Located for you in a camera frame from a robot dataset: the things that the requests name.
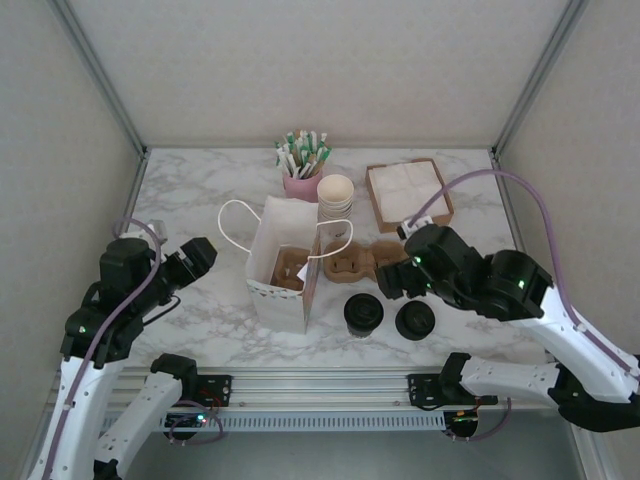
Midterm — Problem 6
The brown cardboard cup carrier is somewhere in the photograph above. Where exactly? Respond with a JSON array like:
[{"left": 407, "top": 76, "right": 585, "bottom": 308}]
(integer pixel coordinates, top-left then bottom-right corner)
[{"left": 269, "top": 247, "right": 314, "bottom": 291}]

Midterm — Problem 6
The white patterned paper bag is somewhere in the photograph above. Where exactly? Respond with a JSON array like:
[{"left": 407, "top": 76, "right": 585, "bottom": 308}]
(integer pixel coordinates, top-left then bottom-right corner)
[{"left": 218, "top": 194, "right": 354, "bottom": 335}]

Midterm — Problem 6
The black cup lid right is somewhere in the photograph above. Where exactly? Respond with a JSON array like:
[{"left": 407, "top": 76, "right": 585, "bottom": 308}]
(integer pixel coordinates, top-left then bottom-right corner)
[{"left": 393, "top": 298, "right": 436, "bottom": 342}]

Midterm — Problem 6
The stack of cardboard cup carriers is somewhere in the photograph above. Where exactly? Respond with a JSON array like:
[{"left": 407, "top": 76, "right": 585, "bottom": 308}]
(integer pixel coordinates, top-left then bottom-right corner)
[{"left": 323, "top": 238, "right": 409, "bottom": 286}]

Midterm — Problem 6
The brown napkin tray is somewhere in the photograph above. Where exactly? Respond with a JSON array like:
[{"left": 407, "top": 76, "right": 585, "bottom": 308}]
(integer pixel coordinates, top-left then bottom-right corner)
[{"left": 365, "top": 158, "right": 455, "bottom": 235}]

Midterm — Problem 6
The stack of white napkins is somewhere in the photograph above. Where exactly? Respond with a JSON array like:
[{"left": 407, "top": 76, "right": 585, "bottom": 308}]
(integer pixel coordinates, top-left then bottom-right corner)
[{"left": 372, "top": 160, "right": 449, "bottom": 221}]

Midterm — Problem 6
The black mounting plate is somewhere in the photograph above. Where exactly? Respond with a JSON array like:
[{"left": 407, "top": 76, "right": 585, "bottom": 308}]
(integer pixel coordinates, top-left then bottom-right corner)
[
  {"left": 192, "top": 374, "right": 234, "bottom": 409},
  {"left": 407, "top": 372, "right": 446, "bottom": 409}
]

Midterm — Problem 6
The stack of white paper cups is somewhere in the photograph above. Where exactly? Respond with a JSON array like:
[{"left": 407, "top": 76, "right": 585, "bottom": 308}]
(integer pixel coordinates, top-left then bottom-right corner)
[{"left": 316, "top": 174, "right": 355, "bottom": 239}]

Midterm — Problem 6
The pink straw holder cup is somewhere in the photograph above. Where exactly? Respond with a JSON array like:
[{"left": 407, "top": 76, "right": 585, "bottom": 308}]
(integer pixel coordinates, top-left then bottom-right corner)
[{"left": 282, "top": 169, "right": 324, "bottom": 203}]

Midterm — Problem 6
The long purple cable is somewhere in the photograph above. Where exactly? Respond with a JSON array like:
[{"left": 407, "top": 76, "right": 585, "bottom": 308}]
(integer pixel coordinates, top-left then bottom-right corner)
[
  {"left": 409, "top": 168, "right": 640, "bottom": 374},
  {"left": 42, "top": 215, "right": 164, "bottom": 480}
]

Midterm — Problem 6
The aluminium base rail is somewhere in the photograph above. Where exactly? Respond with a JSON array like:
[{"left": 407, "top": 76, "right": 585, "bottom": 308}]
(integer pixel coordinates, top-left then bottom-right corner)
[{"left": 107, "top": 367, "right": 551, "bottom": 414}]

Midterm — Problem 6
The grey slotted cable duct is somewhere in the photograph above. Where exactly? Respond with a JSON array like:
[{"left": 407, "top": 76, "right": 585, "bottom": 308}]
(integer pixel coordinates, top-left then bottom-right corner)
[{"left": 164, "top": 412, "right": 446, "bottom": 431}]

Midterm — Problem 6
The short purple cable loop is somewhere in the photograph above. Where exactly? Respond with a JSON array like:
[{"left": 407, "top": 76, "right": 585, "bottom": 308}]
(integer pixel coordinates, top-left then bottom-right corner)
[
  {"left": 444, "top": 397, "right": 512, "bottom": 444},
  {"left": 167, "top": 414, "right": 226, "bottom": 447}
]

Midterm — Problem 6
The aluminium frame post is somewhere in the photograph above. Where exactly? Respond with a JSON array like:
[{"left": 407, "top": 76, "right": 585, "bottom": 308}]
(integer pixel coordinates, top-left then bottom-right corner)
[
  {"left": 489, "top": 0, "right": 591, "bottom": 160},
  {"left": 47, "top": 0, "right": 150, "bottom": 160}
]

